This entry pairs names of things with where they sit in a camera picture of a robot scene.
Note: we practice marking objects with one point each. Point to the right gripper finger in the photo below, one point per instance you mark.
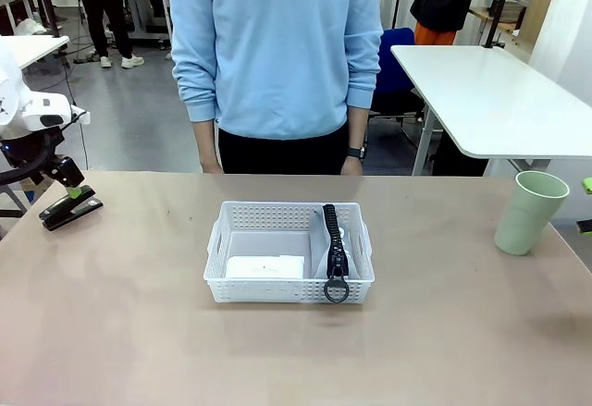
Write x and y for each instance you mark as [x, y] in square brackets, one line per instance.
[588, 186]
[586, 226]

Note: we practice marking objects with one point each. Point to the wooden shelf unit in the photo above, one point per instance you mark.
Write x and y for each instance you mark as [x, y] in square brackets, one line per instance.
[532, 3]

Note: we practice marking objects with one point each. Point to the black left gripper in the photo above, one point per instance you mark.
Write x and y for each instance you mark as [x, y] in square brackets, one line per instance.
[28, 147]

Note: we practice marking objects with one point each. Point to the light green plastic cup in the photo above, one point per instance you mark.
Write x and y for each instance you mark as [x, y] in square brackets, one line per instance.
[527, 216]

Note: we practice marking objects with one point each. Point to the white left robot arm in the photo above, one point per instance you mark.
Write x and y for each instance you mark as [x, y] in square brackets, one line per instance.
[9, 87]

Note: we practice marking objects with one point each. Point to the person in light blue sweater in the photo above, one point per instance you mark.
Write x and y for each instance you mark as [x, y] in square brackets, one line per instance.
[277, 54]

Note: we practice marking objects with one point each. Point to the person's left hand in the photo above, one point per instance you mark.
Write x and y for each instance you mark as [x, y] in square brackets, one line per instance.
[352, 168]

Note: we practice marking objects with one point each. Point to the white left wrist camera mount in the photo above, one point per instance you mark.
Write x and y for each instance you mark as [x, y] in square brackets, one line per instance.
[81, 117]

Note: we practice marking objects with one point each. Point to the person in orange black jacket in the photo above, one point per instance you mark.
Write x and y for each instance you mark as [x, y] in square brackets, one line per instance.
[448, 3]

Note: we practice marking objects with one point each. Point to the black wrist watch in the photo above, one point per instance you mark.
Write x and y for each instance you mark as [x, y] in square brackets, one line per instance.
[356, 152]

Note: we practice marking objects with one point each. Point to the white side table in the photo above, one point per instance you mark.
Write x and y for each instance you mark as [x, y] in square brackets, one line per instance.
[485, 96]

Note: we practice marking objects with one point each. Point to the background person in black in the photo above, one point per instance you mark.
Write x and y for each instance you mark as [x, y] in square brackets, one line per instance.
[104, 8]

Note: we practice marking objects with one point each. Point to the blue office chair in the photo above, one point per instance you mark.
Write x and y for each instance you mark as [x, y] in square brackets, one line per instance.
[395, 68]

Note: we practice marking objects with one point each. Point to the white background table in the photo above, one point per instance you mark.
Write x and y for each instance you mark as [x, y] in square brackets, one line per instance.
[28, 47]

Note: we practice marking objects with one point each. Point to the person's right hand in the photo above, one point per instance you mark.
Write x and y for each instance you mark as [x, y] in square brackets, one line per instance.
[210, 168]

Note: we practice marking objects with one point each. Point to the white digital alarm clock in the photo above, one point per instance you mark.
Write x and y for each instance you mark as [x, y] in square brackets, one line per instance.
[263, 268]

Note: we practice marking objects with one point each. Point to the black stapler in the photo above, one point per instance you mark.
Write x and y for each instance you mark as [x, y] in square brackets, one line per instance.
[69, 209]

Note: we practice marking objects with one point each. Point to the person's right forearm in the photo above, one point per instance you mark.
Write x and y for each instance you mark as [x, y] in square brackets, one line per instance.
[205, 140]

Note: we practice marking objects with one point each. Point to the white perforated plastic basket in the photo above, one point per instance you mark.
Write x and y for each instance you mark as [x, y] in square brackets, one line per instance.
[259, 290]

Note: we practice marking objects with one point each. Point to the person's left forearm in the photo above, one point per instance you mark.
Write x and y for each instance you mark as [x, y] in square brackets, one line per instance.
[357, 126]

